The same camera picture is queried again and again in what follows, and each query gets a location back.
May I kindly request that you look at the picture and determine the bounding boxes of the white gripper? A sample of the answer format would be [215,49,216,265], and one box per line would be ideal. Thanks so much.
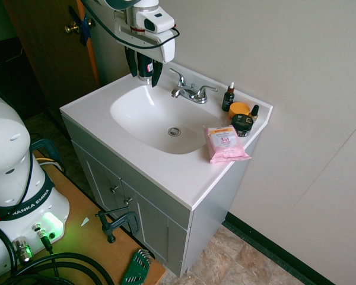
[113,10,177,88]

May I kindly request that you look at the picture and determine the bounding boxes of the dark sanitizer pump bottle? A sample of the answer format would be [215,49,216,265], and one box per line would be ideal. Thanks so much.
[136,53,154,82]

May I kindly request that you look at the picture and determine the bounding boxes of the blue tape strip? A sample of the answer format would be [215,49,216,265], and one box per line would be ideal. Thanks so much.
[68,5,93,46]

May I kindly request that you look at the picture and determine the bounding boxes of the brass door knob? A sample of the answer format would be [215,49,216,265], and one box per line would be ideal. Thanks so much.
[63,18,96,37]

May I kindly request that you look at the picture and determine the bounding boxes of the dark green dropper bottle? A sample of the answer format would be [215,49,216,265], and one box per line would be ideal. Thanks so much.
[221,81,236,113]

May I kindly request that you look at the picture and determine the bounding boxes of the brown wooden door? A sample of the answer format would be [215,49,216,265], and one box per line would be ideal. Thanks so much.
[2,0,101,111]

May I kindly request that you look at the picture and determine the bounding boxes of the orange lidded jar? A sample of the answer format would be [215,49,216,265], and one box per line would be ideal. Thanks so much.
[228,102,251,119]

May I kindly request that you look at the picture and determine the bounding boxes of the grey vanity cabinet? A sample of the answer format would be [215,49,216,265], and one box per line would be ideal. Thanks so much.
[61,115,258,278]

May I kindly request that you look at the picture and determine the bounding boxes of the pink wipes pack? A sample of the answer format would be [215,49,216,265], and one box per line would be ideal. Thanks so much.
[203,125,252,164]

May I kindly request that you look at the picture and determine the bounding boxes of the black cosmetic jar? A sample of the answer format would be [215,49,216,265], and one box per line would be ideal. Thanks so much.
[230,113,254,138]

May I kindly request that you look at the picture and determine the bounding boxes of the white sink vanity top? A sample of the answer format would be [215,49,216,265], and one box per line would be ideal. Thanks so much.
[60,61,274,212]

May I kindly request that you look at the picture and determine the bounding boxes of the small dark green bottle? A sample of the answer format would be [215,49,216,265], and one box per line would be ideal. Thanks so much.
[249,104,260,124]

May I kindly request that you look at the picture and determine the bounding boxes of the dark green clamp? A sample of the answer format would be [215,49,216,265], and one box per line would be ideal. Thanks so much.
[30,138,65,173]

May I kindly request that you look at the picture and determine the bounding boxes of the black C-clamp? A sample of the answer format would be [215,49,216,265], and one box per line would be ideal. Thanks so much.
[95,206,141,244]

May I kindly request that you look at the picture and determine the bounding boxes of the green hex key set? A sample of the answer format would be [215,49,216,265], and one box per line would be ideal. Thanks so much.
[120,248,152,285]

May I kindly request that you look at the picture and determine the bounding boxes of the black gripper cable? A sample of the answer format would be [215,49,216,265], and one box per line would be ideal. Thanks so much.
[80,0,181,50]

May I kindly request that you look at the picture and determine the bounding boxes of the chrome two-handle faucet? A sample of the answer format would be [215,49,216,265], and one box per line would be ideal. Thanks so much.
[169,68,219,105]

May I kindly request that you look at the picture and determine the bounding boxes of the yellow cable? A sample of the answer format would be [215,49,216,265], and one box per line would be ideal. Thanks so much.
[35,157,63,172]

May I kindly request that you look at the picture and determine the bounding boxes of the black base connector cable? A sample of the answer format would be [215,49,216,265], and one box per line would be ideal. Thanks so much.
[31,224,61,277]

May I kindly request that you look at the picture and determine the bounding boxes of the thick black cable bundle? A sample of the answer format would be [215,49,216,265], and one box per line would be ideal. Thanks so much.
[0,251,117,285]

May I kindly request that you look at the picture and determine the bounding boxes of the black wall baseboard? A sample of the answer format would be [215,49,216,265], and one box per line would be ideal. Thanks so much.
[223,211,336,285]

